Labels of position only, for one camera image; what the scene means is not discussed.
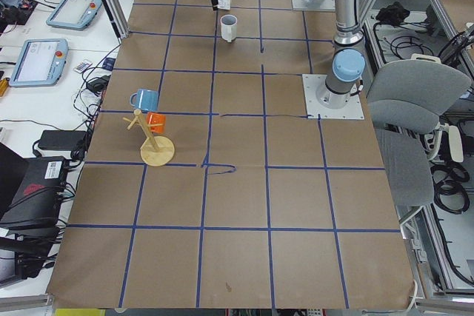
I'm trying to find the white mug grey inside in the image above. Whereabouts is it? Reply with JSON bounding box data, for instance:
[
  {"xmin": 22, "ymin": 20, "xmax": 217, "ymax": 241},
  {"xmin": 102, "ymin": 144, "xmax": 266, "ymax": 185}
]
[{"xmin": 220, "ymin": 14, "xmax": 238, "ymax": 43}]

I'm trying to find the blue mug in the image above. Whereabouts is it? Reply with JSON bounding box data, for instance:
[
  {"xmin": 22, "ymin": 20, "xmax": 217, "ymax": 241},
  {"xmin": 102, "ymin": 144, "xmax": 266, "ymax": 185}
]
[{"xmin": 130, "ymin": 88, "xmax": 159, "ymax": 112}]

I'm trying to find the upper teach pendant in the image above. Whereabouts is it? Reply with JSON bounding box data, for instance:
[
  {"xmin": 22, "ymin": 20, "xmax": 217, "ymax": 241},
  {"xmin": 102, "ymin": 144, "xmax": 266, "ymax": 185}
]
[{"xmin": 46, "ymin": 0, "xmax": 102, "ymax": 30}]

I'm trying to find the teach pendant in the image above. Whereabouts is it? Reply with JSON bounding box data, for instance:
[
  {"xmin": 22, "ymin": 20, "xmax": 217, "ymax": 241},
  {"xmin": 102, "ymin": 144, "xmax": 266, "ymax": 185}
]
[
  {"xmin": 46, "ymin": 0, "xmax": 102, "ymax": 30},
  {"xmin": 9, "ymin": 38, "xmax": 69, "ymax": 87}
]

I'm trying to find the orange mug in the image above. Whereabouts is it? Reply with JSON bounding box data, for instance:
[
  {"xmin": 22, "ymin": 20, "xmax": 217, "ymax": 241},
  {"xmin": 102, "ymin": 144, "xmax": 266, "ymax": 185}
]
[{"xmin": 146, "ymin": 112, "xmax": 166, "ymax": 134}]

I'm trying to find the small remote control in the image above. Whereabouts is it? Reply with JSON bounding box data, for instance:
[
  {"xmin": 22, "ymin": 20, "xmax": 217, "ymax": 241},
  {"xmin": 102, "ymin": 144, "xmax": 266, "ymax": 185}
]
[{"xmin": 73, "ymin": 59, "xmax": 93, "ymax": 74}]

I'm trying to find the lower teach pendant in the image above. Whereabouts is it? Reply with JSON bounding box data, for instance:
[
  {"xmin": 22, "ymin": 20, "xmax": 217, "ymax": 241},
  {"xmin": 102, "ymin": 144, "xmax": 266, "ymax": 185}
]
[{"xmin": 9, "ymin": 38, "xmax": 69, "ymax": 87}]

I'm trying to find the brown paper table cover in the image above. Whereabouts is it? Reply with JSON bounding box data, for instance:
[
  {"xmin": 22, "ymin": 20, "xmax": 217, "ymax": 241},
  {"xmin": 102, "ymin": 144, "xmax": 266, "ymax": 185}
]
[{"xmin": 47, "ymin": 0, "xmax": 413, "ymax": 310}]

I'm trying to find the black power brick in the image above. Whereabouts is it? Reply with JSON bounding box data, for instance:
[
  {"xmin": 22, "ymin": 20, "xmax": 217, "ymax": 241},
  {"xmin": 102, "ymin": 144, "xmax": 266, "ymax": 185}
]
[{"xmin": 38, "ymin": 130, "xmax": 86, "ymax": 151}]

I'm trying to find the grey office chair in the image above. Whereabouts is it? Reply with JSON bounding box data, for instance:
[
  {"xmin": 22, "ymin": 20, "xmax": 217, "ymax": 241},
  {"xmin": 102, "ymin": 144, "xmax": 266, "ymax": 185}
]
[{"xmin": 367, "ymin": 55, "xmax": 472, "ymax": 225}]

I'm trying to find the black computer box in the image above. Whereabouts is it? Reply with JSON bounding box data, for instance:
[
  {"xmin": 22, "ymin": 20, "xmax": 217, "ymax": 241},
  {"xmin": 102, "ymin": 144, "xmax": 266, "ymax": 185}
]
[{"xmin": 1, "ymin": 144, "xmax": 68, "ymax": 230}]

